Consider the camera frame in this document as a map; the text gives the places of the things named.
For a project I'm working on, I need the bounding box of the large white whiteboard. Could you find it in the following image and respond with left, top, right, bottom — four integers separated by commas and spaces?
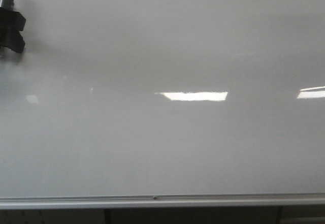
1, 0, 324, 198

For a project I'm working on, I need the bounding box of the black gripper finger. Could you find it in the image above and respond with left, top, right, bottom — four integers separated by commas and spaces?
1, 7, 26, 35
1, 29, 25, 54

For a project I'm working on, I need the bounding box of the aluminium whiteboard bottom rail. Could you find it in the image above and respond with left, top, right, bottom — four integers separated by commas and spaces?
1, 193, 324, 210

